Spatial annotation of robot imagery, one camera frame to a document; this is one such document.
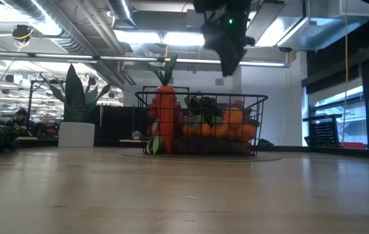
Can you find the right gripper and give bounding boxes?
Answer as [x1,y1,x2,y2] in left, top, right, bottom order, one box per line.
[200,0,257,78]

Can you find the black grape bunch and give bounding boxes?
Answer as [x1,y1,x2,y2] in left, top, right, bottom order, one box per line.
[185,96,224,118]

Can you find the orange carrot green leaves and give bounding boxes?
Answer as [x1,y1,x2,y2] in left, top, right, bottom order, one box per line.
[143,54,180,155]

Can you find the grey ceiling unit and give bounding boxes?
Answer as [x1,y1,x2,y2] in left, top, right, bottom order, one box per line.
[185,8,204,30]

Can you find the black perforated crate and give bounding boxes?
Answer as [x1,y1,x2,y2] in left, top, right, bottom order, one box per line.
[303,113,344,148]

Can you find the black partition panel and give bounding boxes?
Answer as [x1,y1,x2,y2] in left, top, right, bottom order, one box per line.
[92,105,146,147]

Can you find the red box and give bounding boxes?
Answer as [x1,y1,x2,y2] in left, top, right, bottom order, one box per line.
[342,141,366,150]

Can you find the long ceiling light strip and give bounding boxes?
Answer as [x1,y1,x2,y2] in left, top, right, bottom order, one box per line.
[0,50,291,68]

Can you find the potted plant white pot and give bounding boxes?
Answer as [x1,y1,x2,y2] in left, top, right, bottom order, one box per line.
[39,63,113,149]

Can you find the black ceiling dome device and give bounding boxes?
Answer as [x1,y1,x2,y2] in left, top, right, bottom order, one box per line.
[10,24,34,42]

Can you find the person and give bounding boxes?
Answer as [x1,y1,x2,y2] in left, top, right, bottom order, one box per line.
[7,108,34,137]

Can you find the black wire basket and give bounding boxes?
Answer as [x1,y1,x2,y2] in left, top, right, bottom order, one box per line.
[134,90,269,157]

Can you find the rectangular silver ceiling duct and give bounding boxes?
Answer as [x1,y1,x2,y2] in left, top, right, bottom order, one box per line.
[245,0,369,53]

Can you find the yellow hanging cord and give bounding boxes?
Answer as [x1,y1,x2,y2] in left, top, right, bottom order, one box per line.
[344,0,349,110]

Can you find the black aluminium table frame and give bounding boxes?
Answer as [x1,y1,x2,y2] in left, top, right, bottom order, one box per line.
[255,142,369,161]

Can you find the round silver ceiling duct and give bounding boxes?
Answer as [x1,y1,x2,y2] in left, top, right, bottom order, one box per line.
[0,0,136,85]

